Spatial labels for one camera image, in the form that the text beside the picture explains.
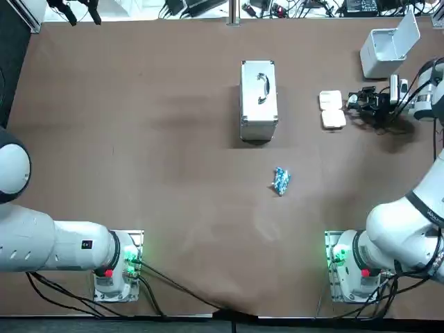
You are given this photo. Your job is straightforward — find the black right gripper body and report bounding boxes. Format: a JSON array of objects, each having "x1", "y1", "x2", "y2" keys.
[{"x1": 375, "y1": 89, "x2": 394, "y2": 116}]

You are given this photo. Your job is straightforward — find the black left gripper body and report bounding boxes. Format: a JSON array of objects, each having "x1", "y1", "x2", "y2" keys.
[{"x1": 46, "y1": 0, "x2": 100, "y2": 8}]

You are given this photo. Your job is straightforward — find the white plastic pill box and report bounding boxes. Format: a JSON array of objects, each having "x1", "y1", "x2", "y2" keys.
[{"x1": 318, "y1": 89, "x2": 347, "y2": 131}]

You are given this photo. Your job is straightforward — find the white bin with lid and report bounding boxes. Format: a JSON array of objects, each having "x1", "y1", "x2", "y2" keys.
[{"x1": 359, "y1": 9, "x2": 421, "y2": 80}]

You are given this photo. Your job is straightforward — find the large labelled black power adapter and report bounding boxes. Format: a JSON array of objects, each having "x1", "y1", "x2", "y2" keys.
[{"x1": 343, "y1": 0, "x2": 386, "y2": 15}]

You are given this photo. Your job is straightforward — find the blue white blister packet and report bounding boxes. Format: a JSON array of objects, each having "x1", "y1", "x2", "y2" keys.
[{"x1": 272, "y1": 166, "x2": 291, "y2": 197}]

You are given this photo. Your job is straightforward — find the silver aluminium first aid case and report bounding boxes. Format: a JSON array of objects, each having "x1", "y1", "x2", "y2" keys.
[{"x1": 240, "y1": 60, "x2": 280, "y2": 142}]

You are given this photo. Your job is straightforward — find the white aluminium profile rail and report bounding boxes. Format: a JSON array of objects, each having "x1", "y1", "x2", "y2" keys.
[{"x1": 6, "y1": 0, "x2": 46, "y2": 34}]

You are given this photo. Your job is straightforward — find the aluminium frame post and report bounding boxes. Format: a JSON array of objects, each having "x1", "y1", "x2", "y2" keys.
[{"x1": 227, "y1": 0, "x2": 241, "y2": 27}]

